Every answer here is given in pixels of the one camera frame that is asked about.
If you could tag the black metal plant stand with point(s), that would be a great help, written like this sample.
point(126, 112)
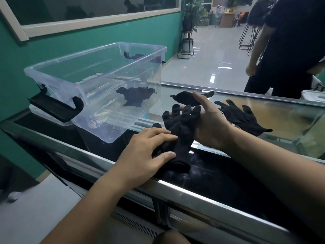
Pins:
point(186, 45)

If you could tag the person's left hand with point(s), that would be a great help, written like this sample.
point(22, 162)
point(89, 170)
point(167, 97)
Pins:
point(137, 162)

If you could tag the person's knee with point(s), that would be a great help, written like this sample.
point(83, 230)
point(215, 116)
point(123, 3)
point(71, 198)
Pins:
point(171, 238)

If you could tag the person's right forearm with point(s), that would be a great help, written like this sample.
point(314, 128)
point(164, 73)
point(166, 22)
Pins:
point(274, 172)

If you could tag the person's left middle finger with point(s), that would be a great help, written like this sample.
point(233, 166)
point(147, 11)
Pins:
point(157, 131)

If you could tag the wooden desk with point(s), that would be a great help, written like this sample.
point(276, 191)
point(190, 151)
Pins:
point(227, 20)

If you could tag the person's left thumb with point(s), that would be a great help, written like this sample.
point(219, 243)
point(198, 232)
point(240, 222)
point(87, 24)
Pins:
point(165, 157)

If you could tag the white tray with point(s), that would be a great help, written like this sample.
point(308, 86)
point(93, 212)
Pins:
point(313, 96)

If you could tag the green potted plant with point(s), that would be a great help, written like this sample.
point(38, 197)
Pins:
point(193, 12)

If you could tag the person's left forearm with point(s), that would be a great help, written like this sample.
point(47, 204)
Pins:
point(94, 213)

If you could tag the clear plastic storage box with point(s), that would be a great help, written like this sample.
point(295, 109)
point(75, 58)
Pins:
point(101, 81)

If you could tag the black knit glove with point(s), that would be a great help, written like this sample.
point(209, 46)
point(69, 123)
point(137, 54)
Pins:
point(135, 95)
point(241, 116)
point(181, 134)
point(189, 97)

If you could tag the person's right thumb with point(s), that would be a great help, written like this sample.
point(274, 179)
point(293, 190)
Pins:
point(200, 101)

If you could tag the black bar stool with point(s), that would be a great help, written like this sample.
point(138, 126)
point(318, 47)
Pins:
point(250, 38)

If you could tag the person's right hand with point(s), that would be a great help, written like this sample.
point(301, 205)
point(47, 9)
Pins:
point(212, 129)

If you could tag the white framed window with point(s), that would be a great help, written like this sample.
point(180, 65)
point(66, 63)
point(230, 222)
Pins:
point(83, 21)

